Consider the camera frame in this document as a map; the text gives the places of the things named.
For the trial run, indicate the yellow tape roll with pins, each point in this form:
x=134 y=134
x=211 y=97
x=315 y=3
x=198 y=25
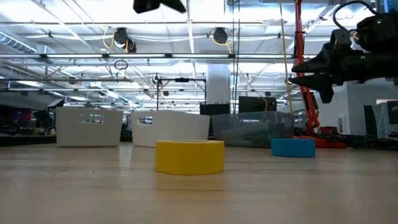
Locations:
x=186 y=158

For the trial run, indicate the grey plastic bin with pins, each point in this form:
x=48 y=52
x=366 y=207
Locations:
x=68 y=133

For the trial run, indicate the red desk lamp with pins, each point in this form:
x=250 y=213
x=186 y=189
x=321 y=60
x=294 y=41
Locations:
x=306 y=93

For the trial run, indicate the brown translucent plastic bin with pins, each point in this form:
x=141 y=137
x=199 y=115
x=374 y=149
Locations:
x=280 y=124

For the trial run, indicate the blue tape roll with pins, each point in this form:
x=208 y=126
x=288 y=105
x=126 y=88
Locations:
x=292 y=148

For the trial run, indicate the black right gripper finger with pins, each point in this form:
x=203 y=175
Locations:
x=312 y=81
x=314 y=65

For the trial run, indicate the dark background desk monitor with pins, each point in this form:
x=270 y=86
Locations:
x=392 y=112

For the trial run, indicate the black background box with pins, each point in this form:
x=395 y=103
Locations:
x=214 y=109

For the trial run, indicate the black background screen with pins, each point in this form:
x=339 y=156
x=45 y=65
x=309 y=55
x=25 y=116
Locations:
x=255 y=105

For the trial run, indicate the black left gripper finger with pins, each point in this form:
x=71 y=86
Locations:
x=175 y=4

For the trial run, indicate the white plastic bin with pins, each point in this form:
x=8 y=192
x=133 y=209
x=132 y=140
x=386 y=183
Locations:
x=174 y=127

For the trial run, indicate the computer monitor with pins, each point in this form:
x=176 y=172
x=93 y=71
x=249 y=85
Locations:
x=391 y=4

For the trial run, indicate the black background frame stand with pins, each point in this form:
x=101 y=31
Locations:
x=182 y=80

